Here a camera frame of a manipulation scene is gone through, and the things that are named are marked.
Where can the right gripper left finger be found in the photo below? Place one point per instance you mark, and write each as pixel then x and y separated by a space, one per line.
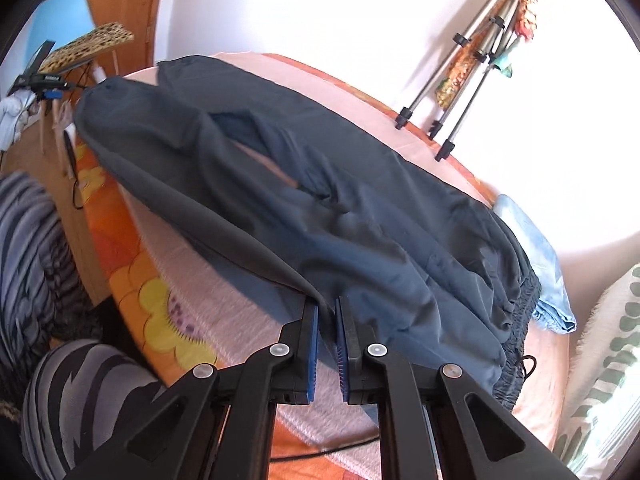
pixel 215 424

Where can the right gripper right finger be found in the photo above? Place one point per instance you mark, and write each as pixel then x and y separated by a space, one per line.
pixel 434 422

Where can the dark navy pants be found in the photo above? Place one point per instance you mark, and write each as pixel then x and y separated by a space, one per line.
pixel 290 194

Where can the pink blanket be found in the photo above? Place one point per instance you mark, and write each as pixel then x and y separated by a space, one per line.
pixel 280 309

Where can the striped grey trousers leg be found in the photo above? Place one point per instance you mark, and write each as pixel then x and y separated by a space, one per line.
pixel 64 391

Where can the folded light blue jeans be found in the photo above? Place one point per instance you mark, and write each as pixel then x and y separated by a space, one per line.
pixel 553 311

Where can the green patterned white pillow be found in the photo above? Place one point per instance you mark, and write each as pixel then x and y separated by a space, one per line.
pixel 600 416

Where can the silver folded tripod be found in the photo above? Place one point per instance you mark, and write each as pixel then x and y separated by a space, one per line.
pixel 502 65

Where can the leopard print seat cushion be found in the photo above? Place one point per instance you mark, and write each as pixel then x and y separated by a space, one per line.
pixel 102 39

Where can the colourful scarf on tripod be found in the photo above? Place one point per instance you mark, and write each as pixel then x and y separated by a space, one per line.
pixel 497 27

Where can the wooden door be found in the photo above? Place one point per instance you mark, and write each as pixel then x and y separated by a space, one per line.
pixel 117 0

